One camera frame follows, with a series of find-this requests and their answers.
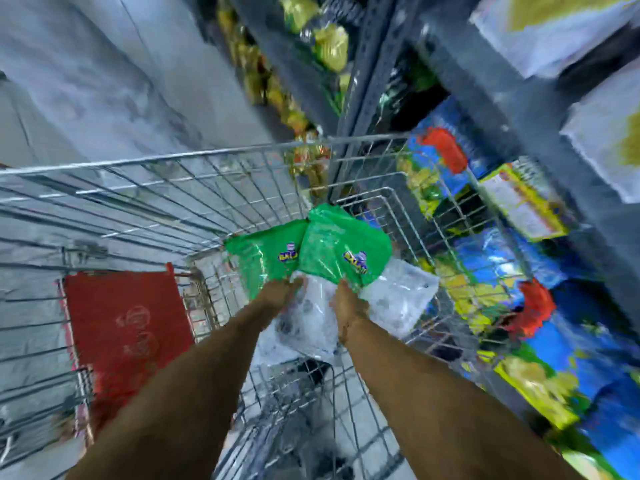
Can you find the person's left hand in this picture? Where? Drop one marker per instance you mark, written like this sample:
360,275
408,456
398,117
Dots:
276,293

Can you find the person's right hand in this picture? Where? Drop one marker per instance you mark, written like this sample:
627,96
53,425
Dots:
347,305

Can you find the green and clear snack packet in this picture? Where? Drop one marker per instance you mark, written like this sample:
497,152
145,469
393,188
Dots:
267,274
360,264

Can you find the person's right forearm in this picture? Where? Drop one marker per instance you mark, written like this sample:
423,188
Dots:
440,399

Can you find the person's left forearm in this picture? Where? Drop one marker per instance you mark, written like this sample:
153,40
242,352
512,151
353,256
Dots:
185,394

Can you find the red cart seat flap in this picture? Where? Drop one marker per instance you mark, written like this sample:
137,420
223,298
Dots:
125,329

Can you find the row of blue snack bags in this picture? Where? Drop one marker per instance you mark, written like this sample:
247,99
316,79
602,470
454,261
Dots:
520,304

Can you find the white box with yellow border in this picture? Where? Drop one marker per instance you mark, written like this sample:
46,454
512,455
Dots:
522,202

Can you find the row of yellow snack bags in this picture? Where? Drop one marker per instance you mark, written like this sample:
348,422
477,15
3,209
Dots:
270,89

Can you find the yellow-green snack bags on shelf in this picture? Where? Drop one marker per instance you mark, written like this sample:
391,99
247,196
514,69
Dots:
320,37

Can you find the grey metal shelf rack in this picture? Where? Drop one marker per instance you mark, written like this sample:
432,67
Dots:
525,109

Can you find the white and yellow bag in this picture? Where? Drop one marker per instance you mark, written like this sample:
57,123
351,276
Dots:
547,27
612,134

